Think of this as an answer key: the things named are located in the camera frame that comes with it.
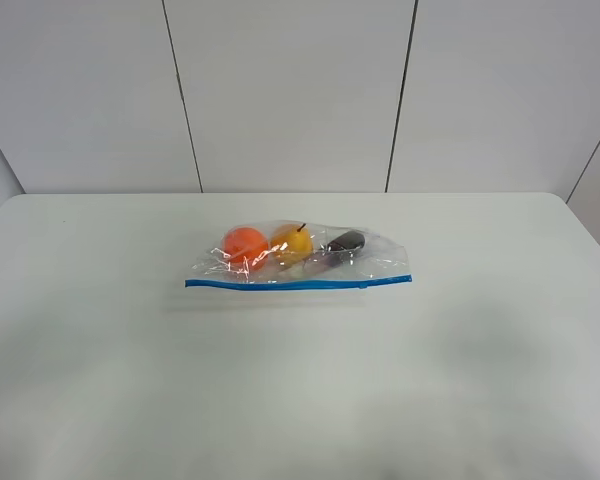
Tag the clear zip bag blue zipper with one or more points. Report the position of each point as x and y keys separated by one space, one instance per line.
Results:
x=381 y=262

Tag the yellow toy pear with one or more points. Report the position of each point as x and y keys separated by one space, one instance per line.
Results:
x=290 y=244

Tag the dark purple toy eggplant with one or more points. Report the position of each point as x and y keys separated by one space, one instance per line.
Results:
x=342 y=249

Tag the orange toy fruit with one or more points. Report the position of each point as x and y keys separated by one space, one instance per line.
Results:
x=246 y=249

